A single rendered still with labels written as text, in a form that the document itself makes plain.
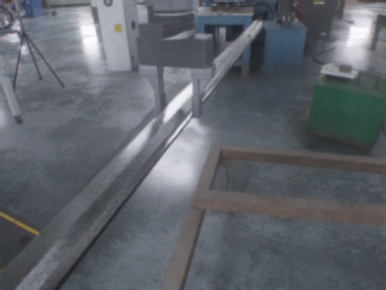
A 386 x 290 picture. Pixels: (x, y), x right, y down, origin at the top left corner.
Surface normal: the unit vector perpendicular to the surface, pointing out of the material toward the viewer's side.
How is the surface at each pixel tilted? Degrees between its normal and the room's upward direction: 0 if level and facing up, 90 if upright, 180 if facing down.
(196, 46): 90
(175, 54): 90
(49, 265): 75
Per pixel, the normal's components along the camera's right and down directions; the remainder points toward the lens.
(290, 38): -0.18, 0.51
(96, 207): 0.90, -0.09
